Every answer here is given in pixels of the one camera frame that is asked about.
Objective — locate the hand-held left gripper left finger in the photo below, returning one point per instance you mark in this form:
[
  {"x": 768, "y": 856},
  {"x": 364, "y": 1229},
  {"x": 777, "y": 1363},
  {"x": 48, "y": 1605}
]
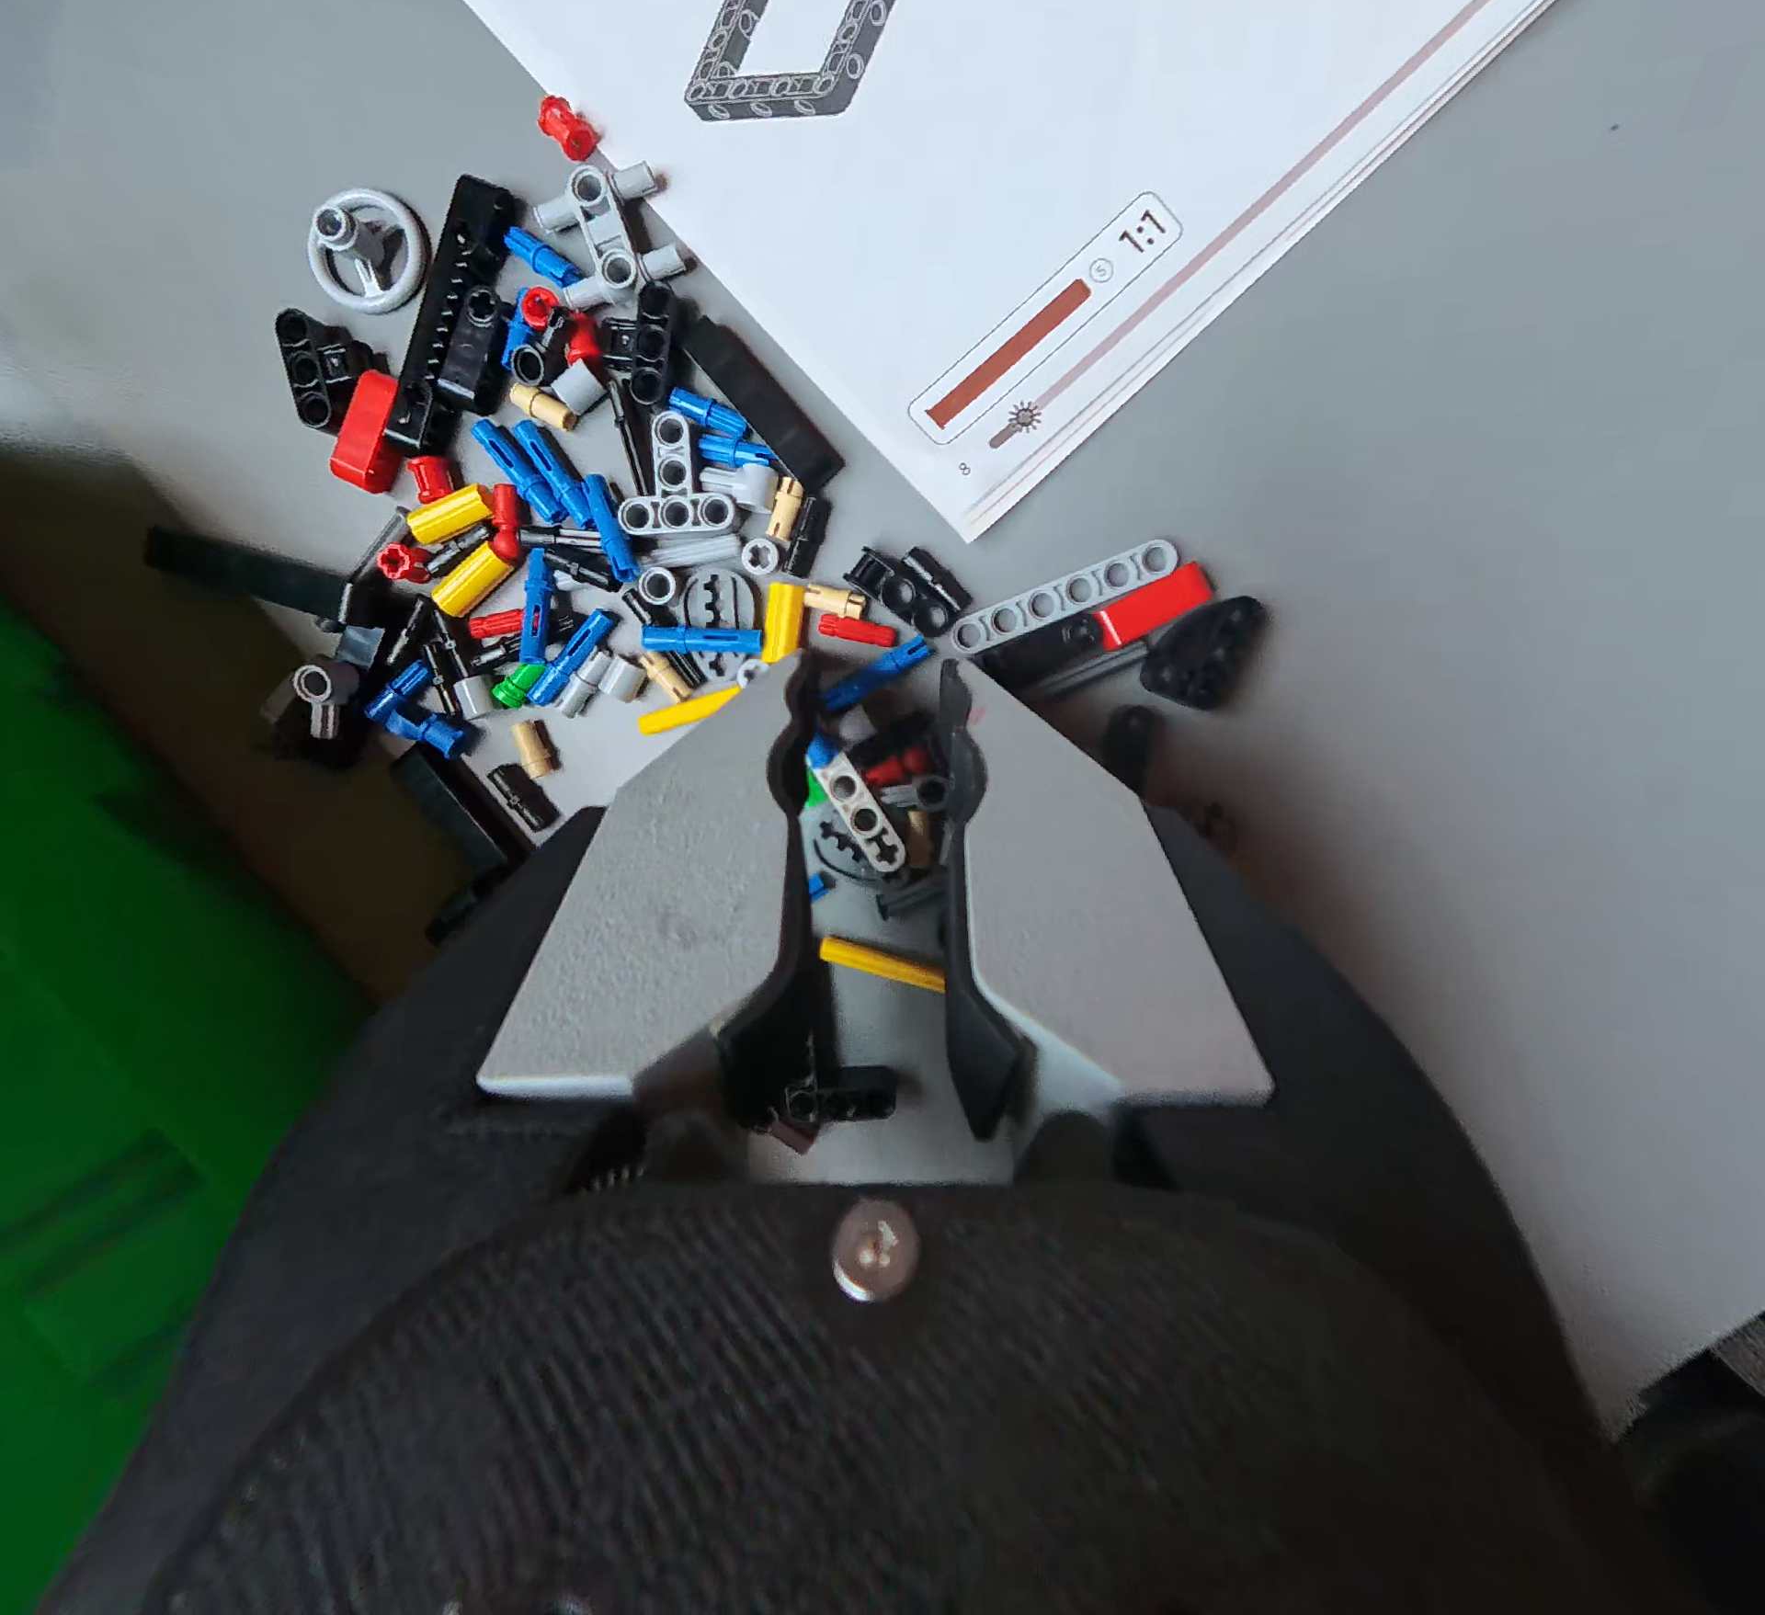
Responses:
[{"x": 647, "y": 938}]

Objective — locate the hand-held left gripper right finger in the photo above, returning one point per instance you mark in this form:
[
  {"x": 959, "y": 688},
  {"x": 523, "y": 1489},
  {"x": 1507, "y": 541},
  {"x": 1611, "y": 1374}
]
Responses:
[{"x": 1088, "y": 938}]

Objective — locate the pile of lego pieces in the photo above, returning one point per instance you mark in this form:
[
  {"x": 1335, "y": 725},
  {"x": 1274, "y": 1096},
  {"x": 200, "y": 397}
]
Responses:
[{"x": 551, "y": 484}]

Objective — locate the lego instruction booklet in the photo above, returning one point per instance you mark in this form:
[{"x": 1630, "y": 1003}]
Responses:
[{"x": 1103, "y": 126}]

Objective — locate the green plastic bin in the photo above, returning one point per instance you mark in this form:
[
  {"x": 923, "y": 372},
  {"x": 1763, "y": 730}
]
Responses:
[{"x": 110, "y": 1090}]

